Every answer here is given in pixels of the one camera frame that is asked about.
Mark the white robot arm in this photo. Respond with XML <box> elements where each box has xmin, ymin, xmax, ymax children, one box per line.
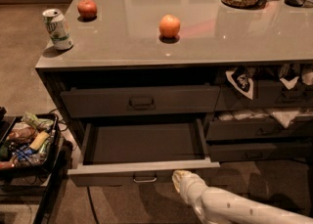
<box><xmin>172</xmin><ymin>170</ymin><xmax>313</xmax><ymax>224</ymax></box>

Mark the orange fruit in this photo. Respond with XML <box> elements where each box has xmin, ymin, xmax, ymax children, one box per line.
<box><xmin>159</xmin><ymin>15</ymin><xmax>180</xmax><ymax>38</ymax></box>

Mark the black tray of snacks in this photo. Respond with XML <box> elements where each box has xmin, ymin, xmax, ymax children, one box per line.
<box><xmin>0</xmin><ymin>112</ymin><xmax>59</xmax><ymax>177</ymax></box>

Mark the black white snack bag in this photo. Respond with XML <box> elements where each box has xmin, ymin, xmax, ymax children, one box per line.
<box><xmin>226</xmin><ymin>67</ymin><xmax>254</xmax><ymax>100</ymax></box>

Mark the black floor cable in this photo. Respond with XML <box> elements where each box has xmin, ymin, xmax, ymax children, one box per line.
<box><xmin>86</xmin><ymin>186</ymin><xmax>101</xmax><ymax>224</ymax></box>

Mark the white crumpled snack bag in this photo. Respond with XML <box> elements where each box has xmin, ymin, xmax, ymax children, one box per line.
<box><xmin>266</xmin><ymin>108</ymin><xmax>300</xmax><ymax>128</ymax></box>

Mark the grey counter cabinet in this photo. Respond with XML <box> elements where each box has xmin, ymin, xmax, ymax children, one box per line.
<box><xmin>34</xmin><ymin>0</ymin><xmax>313</xmax><ymax>170</ymax></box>

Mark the grey drawer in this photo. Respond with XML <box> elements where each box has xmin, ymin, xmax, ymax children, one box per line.
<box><xmin>208</xmin><ymin>141</ymin><xmax>312</xmax><ymax>162</ymax></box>
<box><xmin>206</xmin><ymin>117</ymin><xmax>313</xmax><ymax>142</ymax></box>
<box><xmin>215</xmin><ymin>80</ymin><xmax>313</xmax><ymax>112</ymax></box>
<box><xmin>68</xmin><ymin>119</ymin><xmax>220</xmax><ymax>187</ymax></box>
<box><xmin>61</xmin><ymin>85</ymin><xmax>220</xmax><ymax>118</ymax></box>

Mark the red apple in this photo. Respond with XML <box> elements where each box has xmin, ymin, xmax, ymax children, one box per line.
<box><xmin>77</xmin><ymin>0</ymin><xmax>97</xmax><ymax>19</ymax></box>

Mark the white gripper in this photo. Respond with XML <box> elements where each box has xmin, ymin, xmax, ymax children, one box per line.
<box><xmin>172</xmin><ymin>170</ymin><xmax>208</xmax><ymax>224</ymax></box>

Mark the green white soda can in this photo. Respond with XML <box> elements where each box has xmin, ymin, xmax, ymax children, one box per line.
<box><xmin>42</xmin><ymin>9</ymin><xmax>73</xmax><ymax>51</ymax></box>

